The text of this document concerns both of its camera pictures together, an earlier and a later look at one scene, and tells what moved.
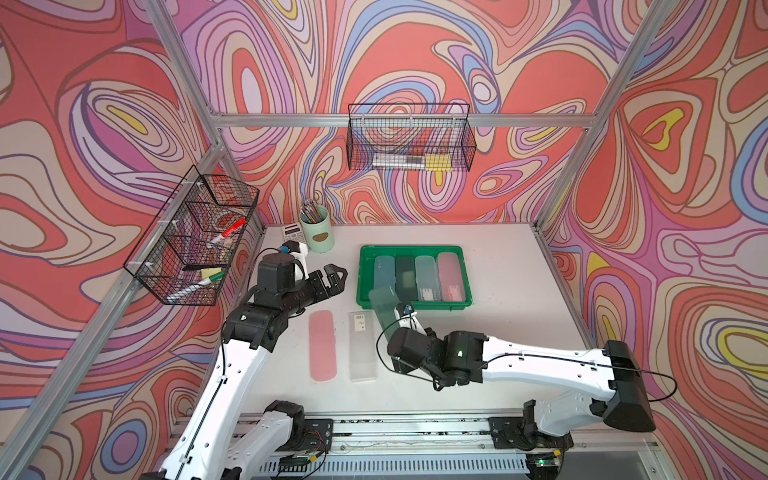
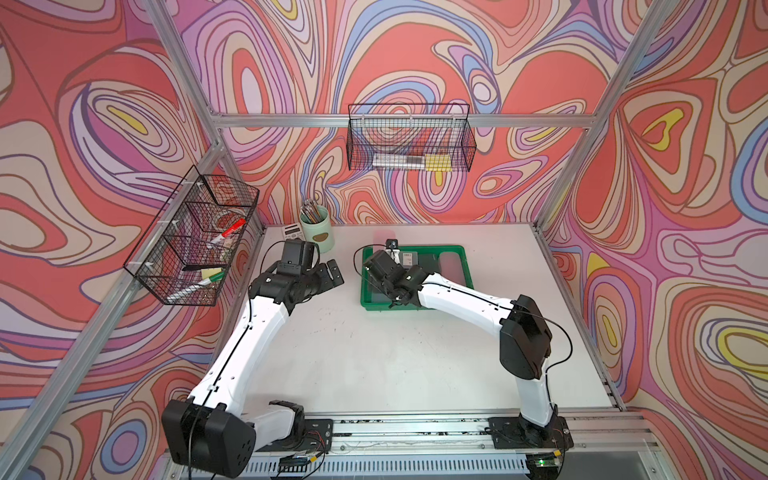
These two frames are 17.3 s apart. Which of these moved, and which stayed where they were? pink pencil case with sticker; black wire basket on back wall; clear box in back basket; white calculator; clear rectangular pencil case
Moved: clear rectangular pencil case
Stayed: pink pencil case with sticker; black wire basket on back wall; clear box in back basket; white calculator
